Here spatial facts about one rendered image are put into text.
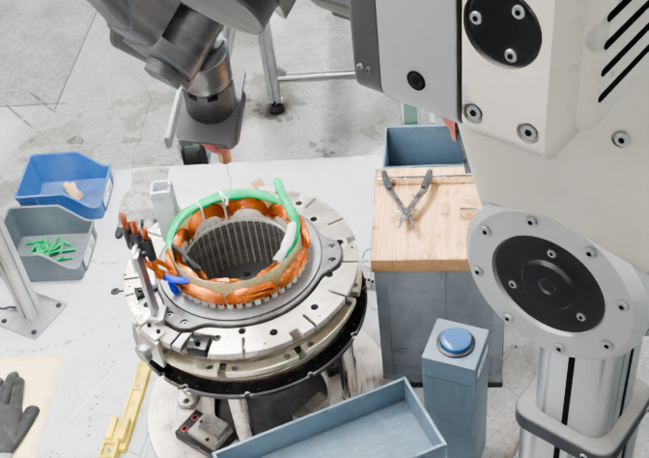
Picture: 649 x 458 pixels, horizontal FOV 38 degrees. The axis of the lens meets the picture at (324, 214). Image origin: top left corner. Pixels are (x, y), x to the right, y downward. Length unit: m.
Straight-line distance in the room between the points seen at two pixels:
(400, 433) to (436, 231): 0.32
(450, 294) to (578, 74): 0.98
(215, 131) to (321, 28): 2.88
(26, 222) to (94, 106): 1.83
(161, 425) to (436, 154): 0.61
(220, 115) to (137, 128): 2.48
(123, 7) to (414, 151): 0.79
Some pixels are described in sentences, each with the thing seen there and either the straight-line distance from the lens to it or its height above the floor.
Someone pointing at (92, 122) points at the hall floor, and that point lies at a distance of 3.62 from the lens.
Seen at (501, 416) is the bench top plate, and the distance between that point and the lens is 1.48.
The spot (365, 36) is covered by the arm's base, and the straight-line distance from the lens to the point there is 0.44.
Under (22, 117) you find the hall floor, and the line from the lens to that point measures 3.76.
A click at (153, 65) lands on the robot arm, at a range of 0.92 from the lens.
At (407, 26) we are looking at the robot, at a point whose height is 1.77.
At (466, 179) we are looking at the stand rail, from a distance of 1.41.
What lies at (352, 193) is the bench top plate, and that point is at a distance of 1.85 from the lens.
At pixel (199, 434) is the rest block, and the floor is 0.83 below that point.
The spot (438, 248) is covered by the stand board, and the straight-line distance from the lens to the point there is 1.31.
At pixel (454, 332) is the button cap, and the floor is 1.04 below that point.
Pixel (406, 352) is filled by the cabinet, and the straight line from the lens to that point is 1.45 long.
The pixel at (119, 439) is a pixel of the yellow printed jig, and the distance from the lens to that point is 1.51.
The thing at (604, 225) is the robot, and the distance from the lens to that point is 0.68.
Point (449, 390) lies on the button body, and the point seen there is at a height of 0.98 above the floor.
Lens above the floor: 1.98
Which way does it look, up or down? 41 degrees down
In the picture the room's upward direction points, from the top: 7 degrees counter-clockwise
